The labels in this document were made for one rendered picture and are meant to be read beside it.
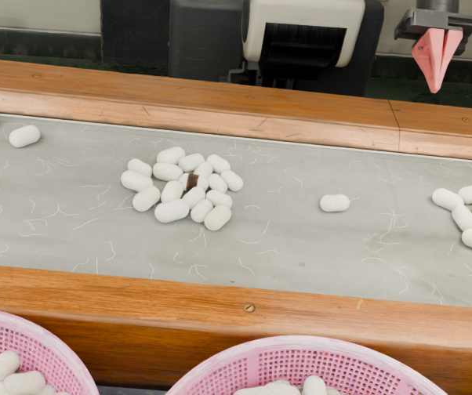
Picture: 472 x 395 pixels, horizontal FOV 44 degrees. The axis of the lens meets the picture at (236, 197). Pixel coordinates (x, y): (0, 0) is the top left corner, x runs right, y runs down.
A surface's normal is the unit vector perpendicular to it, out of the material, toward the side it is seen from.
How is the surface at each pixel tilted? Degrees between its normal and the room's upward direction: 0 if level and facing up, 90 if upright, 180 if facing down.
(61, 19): 89
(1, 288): 0
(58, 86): 0
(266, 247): 0
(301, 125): 45
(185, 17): 90
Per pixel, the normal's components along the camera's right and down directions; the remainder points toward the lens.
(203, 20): 0.07, 0.60
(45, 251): 0.10, -0.80
